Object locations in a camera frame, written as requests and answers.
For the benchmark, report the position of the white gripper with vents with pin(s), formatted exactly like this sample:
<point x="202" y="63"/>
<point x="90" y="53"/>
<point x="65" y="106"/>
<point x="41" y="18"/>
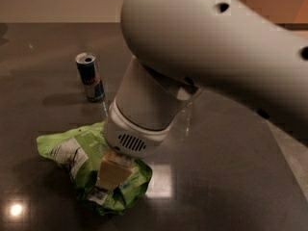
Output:
<point x="130" y="138"/>

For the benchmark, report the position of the green rice chip bag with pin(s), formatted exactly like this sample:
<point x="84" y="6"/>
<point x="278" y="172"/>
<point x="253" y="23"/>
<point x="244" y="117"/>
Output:
<point x="79" y="153"/>

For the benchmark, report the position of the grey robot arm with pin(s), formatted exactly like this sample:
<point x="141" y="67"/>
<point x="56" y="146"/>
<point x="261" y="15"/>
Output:
<point x="180" y="48"/>

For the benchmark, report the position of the blue silver redbull can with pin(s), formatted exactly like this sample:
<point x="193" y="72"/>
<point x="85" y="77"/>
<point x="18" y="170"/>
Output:
<point x="89" y="74"/>

